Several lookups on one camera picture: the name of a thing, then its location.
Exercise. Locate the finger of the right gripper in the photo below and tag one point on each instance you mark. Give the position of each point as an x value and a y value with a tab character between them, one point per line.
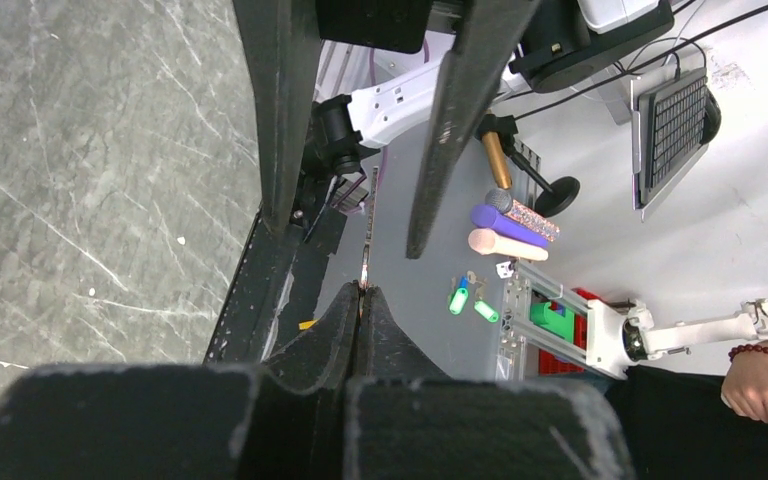
468	80
282	47

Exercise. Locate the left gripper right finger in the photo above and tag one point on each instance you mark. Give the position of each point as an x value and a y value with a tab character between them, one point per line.
404	419

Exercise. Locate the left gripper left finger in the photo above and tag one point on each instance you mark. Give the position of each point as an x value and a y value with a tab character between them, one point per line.
284	418

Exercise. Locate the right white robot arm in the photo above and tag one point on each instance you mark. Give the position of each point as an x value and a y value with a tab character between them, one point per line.
382	113

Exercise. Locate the operator hand with bracelet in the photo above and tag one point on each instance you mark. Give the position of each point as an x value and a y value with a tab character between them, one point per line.
745	386

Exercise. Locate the green key tag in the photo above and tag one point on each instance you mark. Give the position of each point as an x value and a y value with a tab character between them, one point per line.
486	311
459	297

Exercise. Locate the glitter handheld microphone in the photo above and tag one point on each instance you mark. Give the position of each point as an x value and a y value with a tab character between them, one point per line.
503	201

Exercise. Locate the gold microphone on stand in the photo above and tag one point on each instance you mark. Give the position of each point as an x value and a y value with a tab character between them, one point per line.
497	135

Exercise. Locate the green and red toy box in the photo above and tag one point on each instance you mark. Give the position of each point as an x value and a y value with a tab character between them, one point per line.
551	329

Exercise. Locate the tan foam cylinder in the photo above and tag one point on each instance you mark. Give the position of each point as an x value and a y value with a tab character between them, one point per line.
488	242

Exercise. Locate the black keyboard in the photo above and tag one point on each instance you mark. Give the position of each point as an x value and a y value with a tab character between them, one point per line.
674	118

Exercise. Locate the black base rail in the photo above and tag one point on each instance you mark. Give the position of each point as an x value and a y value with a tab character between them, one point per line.
279	277

